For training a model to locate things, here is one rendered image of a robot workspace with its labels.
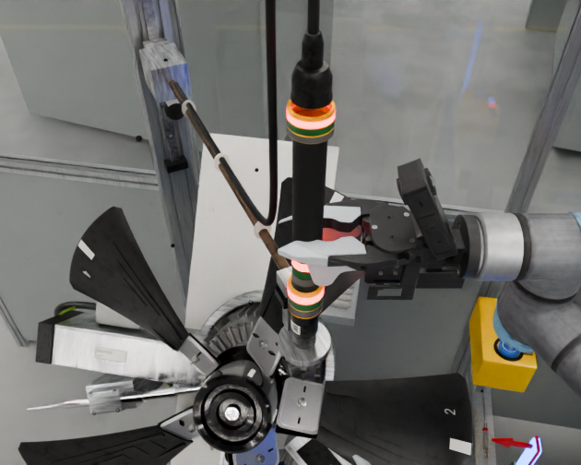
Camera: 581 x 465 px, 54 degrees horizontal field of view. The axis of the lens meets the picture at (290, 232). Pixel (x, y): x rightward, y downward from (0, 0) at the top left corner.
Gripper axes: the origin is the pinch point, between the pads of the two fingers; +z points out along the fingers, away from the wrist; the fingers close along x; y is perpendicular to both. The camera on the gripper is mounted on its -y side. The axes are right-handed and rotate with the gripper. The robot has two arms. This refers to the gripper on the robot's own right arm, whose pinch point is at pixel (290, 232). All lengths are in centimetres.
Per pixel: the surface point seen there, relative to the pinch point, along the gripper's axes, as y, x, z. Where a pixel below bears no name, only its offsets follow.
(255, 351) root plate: 32.5, 6.6, 5.5
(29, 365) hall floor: 156, 82, 106
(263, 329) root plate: 30.2, 9.0, 4.3
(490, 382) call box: 55, 15, -39
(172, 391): 44.4, 6.4, 20.2
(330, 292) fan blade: 19.2, 7.6, -5.6
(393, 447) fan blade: 37.5, -6.6, -15.0
